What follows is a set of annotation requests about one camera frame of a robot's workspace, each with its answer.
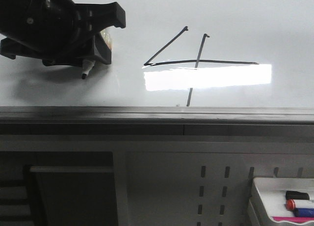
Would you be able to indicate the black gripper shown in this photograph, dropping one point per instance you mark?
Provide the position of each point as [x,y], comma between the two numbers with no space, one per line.
[59,32]

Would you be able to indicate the white marker with taped magnet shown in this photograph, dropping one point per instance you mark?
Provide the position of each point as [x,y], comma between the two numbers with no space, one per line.
[87,67]

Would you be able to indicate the grey perforated metal panel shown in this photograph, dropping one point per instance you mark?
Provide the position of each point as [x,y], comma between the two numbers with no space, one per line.
[153,175]

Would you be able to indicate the dark chair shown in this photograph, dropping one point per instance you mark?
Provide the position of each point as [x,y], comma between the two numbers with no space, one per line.
[21,201]

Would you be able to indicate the white plastic marker tray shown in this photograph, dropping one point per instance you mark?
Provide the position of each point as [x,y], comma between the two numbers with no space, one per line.
[267,205]

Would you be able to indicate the black marker cap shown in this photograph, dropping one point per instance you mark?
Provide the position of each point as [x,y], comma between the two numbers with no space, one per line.
[295,195]

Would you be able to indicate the red capped white marker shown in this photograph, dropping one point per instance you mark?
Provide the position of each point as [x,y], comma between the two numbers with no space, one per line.
[293,204]

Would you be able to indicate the blue capped marker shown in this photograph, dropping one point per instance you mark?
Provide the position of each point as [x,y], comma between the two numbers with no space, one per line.
[304,212]

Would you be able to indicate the pink marker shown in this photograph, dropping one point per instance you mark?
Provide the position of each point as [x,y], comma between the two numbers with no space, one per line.
[294,219]

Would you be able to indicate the white whiteboard with aluminium frame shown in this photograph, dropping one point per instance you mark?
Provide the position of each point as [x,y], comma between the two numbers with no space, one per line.
[216,60]

